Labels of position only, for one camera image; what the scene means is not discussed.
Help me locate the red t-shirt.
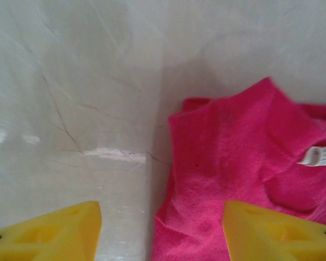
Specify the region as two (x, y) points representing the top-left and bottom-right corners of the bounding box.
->
(151, 77), (326, 261)

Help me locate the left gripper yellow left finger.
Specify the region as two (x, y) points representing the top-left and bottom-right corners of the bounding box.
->
(0, 200), (103, 261)

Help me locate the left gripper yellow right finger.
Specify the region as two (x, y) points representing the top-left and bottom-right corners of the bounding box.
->
(223, 200), (326, 261)

